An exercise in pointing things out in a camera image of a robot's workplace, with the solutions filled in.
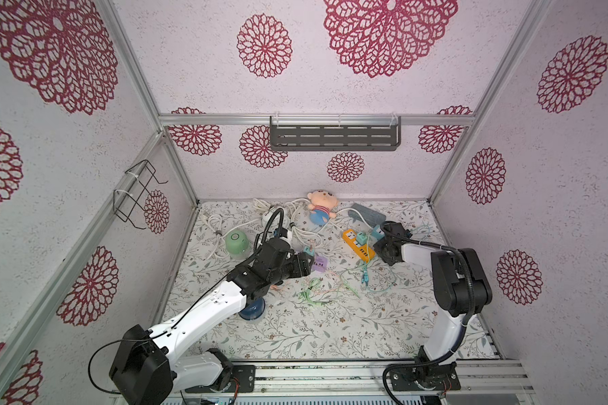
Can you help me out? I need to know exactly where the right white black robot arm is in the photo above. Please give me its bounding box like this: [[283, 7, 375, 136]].
[[373, 220, 492, 404]]

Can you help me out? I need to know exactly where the plush boy doll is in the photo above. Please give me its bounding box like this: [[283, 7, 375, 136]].
[[307, 190, 339, 226]]

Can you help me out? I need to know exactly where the grey wall shelf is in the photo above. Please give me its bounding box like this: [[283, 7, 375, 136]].
[[269, 116, 401, 152]]

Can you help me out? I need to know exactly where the orange power strip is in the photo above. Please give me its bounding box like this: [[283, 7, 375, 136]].
[[342, 229, 376, 263]]

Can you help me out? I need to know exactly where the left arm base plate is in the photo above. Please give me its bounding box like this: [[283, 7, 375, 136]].
[[185, 364, 257, 394]]

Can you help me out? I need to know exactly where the white alarm clock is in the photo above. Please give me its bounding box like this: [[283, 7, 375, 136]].
[[262, 207, 279, 225]]

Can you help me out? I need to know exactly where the purple power strip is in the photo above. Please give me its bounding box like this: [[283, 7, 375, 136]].
[[312, 255, 329, 273]]

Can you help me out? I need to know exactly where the light green cordless grinder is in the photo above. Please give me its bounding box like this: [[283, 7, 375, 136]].
[[225, 229, 249, 256]]

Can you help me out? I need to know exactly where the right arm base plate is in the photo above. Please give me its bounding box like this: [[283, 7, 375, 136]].
[[389, 363, 461, 393]]

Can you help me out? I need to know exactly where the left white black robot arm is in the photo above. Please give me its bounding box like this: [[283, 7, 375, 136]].
[[109, 238, 314, 404]]

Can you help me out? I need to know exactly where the green usb charging cable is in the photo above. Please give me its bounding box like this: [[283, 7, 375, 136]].
[[296, 270, 361, 307]]

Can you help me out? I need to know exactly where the black wire wall rack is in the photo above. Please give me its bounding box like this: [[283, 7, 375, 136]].
[[111, 160, 171, 235]]

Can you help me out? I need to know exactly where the teal power strip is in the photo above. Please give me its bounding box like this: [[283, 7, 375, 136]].
[[371, 224, 385, 241]]

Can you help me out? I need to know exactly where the teal usb charging cable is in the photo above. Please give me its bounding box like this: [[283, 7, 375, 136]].
[[356, 262, 401, 297]]

